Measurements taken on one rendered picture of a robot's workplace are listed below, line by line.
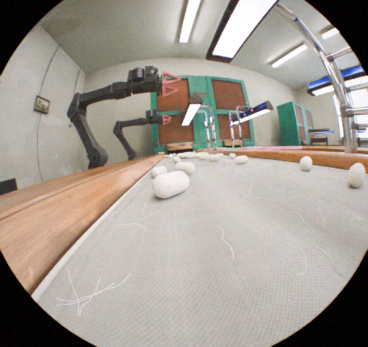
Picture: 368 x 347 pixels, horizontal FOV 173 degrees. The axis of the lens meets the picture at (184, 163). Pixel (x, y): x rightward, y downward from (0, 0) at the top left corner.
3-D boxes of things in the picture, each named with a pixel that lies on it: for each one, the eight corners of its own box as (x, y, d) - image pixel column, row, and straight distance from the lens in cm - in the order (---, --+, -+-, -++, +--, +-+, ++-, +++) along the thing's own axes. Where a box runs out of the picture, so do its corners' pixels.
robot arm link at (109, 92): (129, 88, 64) (79, 101, 77) (125, 78, 56) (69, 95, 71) (129, 110, 58) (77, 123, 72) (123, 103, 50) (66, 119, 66)
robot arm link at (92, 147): (110, 159, 57) (82, 107, 71) (103, 160, 51) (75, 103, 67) (101, 167, 60) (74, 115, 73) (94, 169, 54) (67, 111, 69)
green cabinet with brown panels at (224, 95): (153, 148, 143) (150, 77, 175) (158, 149, 197) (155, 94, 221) (254, 141, 182) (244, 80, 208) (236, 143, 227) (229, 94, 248)
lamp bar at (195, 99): (189, 102, 69) (187, 91, 72) (181, 125, 128) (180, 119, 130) (203, 102, 71) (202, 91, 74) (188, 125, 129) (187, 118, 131)
